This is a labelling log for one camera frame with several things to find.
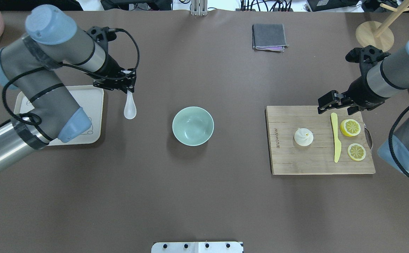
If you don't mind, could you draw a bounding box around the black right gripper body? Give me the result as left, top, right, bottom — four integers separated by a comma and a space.
343, 77, 388, 111

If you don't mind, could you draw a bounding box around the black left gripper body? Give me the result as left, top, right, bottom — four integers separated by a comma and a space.
93, 54, 136, 91

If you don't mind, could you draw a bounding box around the white ceramic spoon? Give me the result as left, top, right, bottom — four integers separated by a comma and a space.
124, 91, 137, 120

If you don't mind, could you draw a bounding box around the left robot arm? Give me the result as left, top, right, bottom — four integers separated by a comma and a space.
0, 5, 137, 172

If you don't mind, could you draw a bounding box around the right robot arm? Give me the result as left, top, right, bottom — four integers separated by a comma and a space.
318, 41, 409, 174

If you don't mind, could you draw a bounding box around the mint green bowl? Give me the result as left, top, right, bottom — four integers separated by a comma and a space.
172, 107, 215, 146

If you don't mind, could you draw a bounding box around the thick lemon slice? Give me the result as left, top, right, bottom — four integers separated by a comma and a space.
340, 119, 361, 137

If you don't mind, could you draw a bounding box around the cream rabbit tray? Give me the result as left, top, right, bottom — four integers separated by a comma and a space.
13, 85, 104, 145

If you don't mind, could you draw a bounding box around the yellow plastic knife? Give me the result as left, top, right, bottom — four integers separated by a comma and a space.
330, 112, 341, 163

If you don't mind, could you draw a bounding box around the thin lemon slice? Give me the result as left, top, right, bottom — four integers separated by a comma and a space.
347, 143, 366, 161

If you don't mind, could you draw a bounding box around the bamboo cutting board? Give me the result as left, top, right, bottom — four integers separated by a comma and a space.
266, 105, 375, 175

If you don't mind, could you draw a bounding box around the wooden stand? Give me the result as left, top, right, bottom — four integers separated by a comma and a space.
355, 0, 409, 52

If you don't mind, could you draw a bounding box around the folded grey cloth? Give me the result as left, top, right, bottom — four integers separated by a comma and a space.
251, 24, 289, 52

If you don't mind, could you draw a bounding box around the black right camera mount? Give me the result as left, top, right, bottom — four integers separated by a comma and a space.
345, 45, 391, 77

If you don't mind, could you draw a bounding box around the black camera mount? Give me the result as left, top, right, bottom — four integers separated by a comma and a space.
345, 45, 391, 77
86, 27, 116, 53

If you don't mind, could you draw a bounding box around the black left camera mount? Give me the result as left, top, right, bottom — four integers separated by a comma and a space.
86, 27, 116, 53

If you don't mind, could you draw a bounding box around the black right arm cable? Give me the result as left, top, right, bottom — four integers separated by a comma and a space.
389, 92, 409, 187

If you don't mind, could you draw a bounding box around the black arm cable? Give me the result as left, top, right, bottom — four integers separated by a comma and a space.
2, 28, 140, 145
389, 92, 409, 187

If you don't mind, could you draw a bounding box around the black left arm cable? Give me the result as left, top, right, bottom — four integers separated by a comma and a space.
2, 28, 140, 145

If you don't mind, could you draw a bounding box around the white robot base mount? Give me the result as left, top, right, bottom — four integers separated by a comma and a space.
151, 241, 244, 253

